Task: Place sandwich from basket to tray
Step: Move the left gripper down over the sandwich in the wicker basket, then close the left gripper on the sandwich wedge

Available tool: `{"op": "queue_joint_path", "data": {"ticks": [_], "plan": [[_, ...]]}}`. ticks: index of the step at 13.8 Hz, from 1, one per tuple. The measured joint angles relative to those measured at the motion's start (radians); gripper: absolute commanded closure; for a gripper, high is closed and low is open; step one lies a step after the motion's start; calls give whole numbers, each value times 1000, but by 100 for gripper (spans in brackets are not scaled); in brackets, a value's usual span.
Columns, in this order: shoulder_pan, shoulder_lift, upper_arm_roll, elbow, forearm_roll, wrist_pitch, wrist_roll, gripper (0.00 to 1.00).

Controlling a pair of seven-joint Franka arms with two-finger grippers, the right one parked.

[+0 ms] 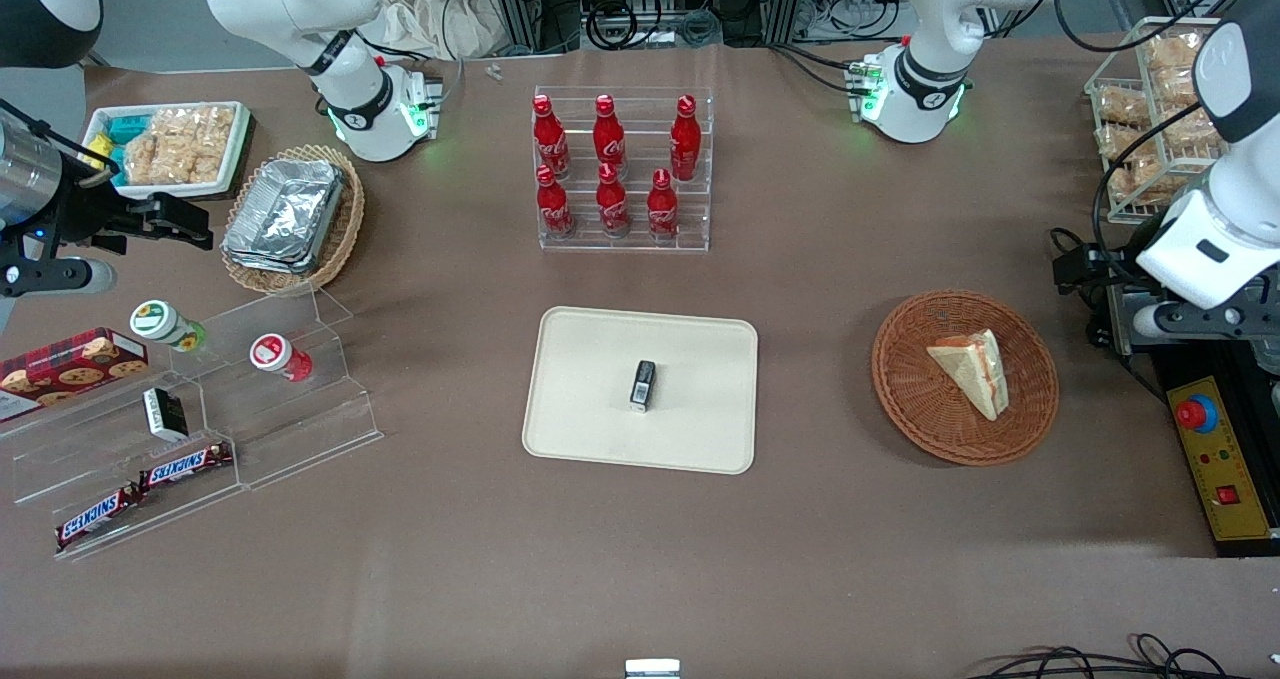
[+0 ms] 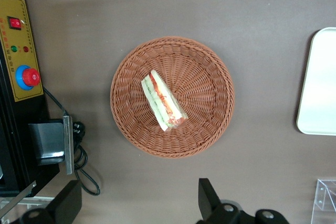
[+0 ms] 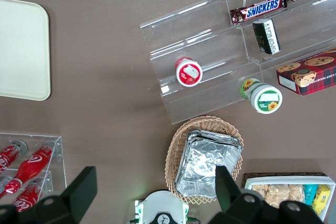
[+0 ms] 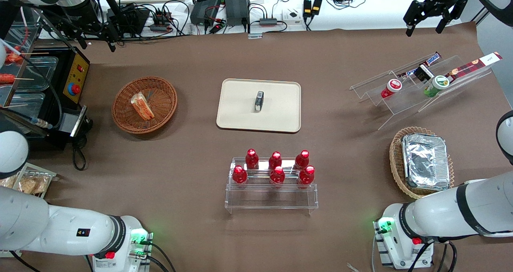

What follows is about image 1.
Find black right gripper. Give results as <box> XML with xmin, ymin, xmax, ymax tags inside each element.
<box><xmin>42</xmin><ymin>167</ymin><xmax>215</xmax><ymax>256</ymax></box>

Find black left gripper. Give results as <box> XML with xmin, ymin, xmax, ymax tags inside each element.
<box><xmin>1053</xmin><ymin>244</ymin><xmax>1153</xmax><ymax>296</ymax></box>

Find triangular sandwich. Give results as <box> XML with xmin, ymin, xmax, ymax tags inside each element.
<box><xmin>926</xmin><ymin>328</ymin><xmax>1010</xmax><ymax>422</ymax></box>

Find white rectangular snack tray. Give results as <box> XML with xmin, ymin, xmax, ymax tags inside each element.
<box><xmin>82</xmin><ymin>101</ymin><xmax>252</xmax><ymax>201</ymax></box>

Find light wicker basket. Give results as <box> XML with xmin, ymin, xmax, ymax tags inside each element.
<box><xmin>219</xmin><ymin>144</ymin><xmax>366</xmax><ymax>296</ymax></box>

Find brown wicker basket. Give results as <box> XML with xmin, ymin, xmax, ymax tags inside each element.
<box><xmin>871</xmin><ymin>290</ymin><xmax>1060</xmax><ymax>467</ymax></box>

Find beige plastic tray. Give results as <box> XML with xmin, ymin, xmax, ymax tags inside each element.
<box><xmin>521</xmin><ymin>306</ymin><xmax>759</xmax><ymax>476</ymax></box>

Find rice cracker bag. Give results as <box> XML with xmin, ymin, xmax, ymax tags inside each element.
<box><xmin>185</xmin><ymin>106</ymin><xmax>237</xmax><ymax>185</ymax></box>
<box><xmin>122</xmin><ymin>109</ymin><xmax>196</xmax><ymax>187</ymax></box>

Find green-lid cup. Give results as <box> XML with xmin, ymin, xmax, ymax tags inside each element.
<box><xmin>129</xmin><ymin>299</ymin><xmax>207</xmax><ymax>353</ymax></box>

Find stacked aluminium foil trays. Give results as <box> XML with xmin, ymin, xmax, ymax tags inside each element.
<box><xmin>221</xmin><ymin>158</ymin><xmax>347</xmax><ymax>276</ymax></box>

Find fried snack bag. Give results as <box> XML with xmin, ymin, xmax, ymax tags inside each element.
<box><xmin>1110</xmin><ymin>157</ymin><xmax>1183</xmax><ymax>204</ymax></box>
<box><xmin>1144</xmin><ymin>33</ymin><xmax>1209</xmax><ymax>70</ymax></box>
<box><xmin>1096</xmin><ymin>124</ymin><xmax>1161</xmax><ymax>161</ymax></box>
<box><xmin>1160</xmin><ymin>102</ymin><xmax>1223</xmax><ymax>150</ymax></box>
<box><xmin>1152</xmin><ymin>65</ymin><xmax>1207</xmax><ymax>104</ymax></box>
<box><xmin>1096</xmin><ymin>84</ymin><xmax>1152</xmax><ymax>126</ymax></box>

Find red-lid cup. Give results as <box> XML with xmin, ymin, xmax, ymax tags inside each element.
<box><xmin>249</xmin><ymin>332</ymin><xmax>314</xmax><ymax>383</ymax></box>

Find red cookie box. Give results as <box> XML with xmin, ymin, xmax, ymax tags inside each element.
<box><xmin>0</xmin><ymin>327</ymin><xmax>150</xmax><ymax>423</ymax></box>

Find small black white box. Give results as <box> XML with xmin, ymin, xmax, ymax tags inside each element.
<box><xmin>142</xmin><ymin>387</ymin><xmax>190</xmax><ymax>443</ymax></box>

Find clear acrylic step shelf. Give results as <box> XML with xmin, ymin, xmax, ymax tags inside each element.
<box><xmin>0</xmin><ymin>286</ymin><xmax>385</xmax><ymax>564</ymax></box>

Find yellow emergency stop box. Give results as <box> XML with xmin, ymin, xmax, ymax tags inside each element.
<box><xmin>1166</xmin><ymin>374</ymin><xmax>1277</xmax><ymax>544</ymax></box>

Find snickers bar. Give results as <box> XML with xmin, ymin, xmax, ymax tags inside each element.
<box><xmin>54</xmin><ymin>485</ymin><xmax>145</xmax><ymax>551</ymax></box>
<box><xmin>137</xmin><ymin>442</ymin><xmax>235</xmax><ymax>492</ymax></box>

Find black appliance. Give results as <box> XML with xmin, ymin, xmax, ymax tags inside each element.
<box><xmin>1105</xmin><ymin>279</ymin><xmax>1280</xmax><ymax>561</ymax></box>

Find beige cloth bag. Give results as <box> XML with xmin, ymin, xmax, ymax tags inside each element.
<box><xmin>378</xmin><ymin>0</ymin><xmax>507</xmax><ymax>61</ymax></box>

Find red cola bottle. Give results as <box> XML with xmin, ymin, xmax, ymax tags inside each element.
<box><xmin>595</xmin><ymin>162</ymin><xmax>632</xmax><ymax>238</ymax></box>
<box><xmin>646</xmin><ymin>167</ymin><xmax>681</xmax><ymax>240</ymax></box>
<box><xmin>592</xmin><ymin>93</ymin><xmax>629</xmax><ymax>181</ymax></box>
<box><xmin>669</xmin><ymin>94</ymin><xmax>703</xmax><ymax>183</ymax></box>
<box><xmin>535</xmin><ymin>164</ymin><xmax>577</xmax><ymax>240</ymax></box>
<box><xmin>532</xmin><ymin>94</ymin><xmax>572</xmax><ymax>181</ymax></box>

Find clear acrylic bottle rack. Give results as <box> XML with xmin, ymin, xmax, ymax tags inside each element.
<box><xmin>532</xmin><ymin>85</ymin><xmax>715</xmax><ymax>254</ymax></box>

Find black appliance power cable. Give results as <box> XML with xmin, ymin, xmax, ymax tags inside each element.
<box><xmin>1049</xmin><ymin>226</ymin><xmax>1167</xmax><ymax>402</ymax></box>

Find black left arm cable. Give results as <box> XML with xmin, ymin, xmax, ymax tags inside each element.
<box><xmin>1050</xmin><ymin>0</ymin><xmax>1280</xmax><ymax>255</ymax></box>

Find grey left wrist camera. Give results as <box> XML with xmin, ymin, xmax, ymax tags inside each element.
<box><xmin>1133</xmin><ymin>302</ymin><xmax>1280</xmax><ymax>344</ymax></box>

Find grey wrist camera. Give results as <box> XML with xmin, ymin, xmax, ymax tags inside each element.
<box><xmin>0</xmin><ymin>241</ymin><xmax>118</xmax><ymax>297</ymax></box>
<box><xmin>1133</xmin><ymin>302</ymin><xmax>1280</xmax><ymax>344</ymax></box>

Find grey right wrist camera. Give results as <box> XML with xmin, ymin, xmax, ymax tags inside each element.
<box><xmin>0</xmin><ymin>241</ymin><xmax>118</xmax><ymax>297</ymax></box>

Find white wire rack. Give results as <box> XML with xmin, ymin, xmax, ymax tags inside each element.
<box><xmin>1084</xmin><ymin>15</ymin><xmax>1280</xmax><ymax>226</ymax></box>

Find black base cables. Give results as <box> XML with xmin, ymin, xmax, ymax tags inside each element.
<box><xmin>768</xmin><ymin>41</ymin><xmax>867</xmax><ymax>96</ymax></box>

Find black looped cables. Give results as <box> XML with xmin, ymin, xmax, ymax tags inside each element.
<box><xmin>965</xmin><ymin>633</ymin><xmax>1280</xmax><ymax>679</ymax></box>

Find black coiled cable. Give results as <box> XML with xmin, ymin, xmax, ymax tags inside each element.
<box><xmin>584</xmin><ymin>1</ymin><xmax>642</xmax><ymax>51</ymax></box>

